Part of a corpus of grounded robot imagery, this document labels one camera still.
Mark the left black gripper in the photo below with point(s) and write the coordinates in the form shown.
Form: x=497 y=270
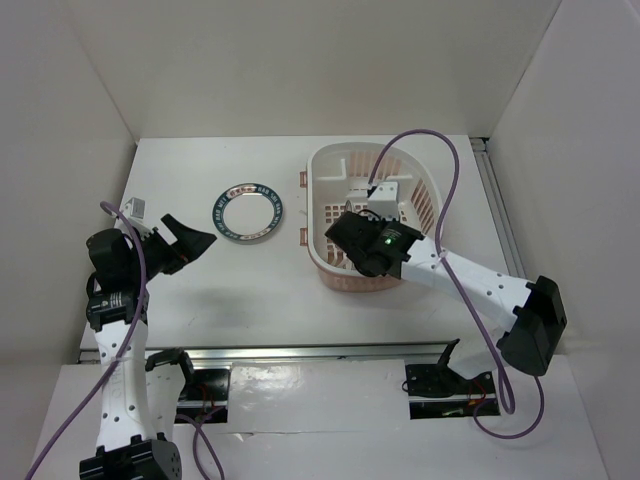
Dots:
x=188 y=246

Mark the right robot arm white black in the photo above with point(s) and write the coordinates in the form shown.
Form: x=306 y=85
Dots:
x=521 y=321

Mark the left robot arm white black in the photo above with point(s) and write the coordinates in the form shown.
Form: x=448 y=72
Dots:
x=140 y=392

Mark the white orange plastic dish rack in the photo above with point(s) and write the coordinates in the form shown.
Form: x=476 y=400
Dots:
x=346 y=171

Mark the white plate dark teal rim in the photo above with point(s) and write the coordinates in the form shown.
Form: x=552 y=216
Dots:
x=248 y=212

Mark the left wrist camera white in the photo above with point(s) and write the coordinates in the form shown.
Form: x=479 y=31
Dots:
x=134 y=208

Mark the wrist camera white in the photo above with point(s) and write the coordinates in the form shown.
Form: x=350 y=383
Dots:
x=134 y=208
x=382 y=199

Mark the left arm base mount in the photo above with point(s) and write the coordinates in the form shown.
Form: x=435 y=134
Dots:
x=206 y=396

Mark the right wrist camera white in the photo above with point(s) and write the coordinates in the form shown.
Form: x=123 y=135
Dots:
x=382 y=199

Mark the aluminium rail front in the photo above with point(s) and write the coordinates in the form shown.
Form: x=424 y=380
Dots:
x=412 y=352

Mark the aluminium rail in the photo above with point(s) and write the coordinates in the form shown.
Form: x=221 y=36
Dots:
x=412 y=352
x=479 y=146

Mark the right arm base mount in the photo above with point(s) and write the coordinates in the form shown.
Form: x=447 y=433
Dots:
x=439 y=393

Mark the aluminium rail right side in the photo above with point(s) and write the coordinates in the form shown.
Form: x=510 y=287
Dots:
x=479 y=146

